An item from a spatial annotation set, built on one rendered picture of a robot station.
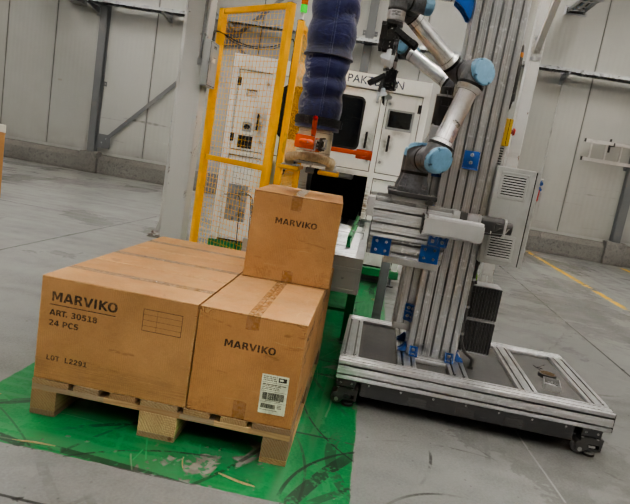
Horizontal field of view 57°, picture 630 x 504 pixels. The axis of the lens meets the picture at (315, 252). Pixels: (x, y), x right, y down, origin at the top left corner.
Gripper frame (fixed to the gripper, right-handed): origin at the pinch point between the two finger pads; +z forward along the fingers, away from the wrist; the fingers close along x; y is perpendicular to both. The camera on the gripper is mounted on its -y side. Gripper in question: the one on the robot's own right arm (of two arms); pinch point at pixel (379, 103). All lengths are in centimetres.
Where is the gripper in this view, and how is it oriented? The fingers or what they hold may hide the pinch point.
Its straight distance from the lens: 349.0
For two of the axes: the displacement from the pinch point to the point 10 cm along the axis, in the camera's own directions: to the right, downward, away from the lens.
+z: -1.7, 9.7, 1.6
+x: 3.6, -0.9, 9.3
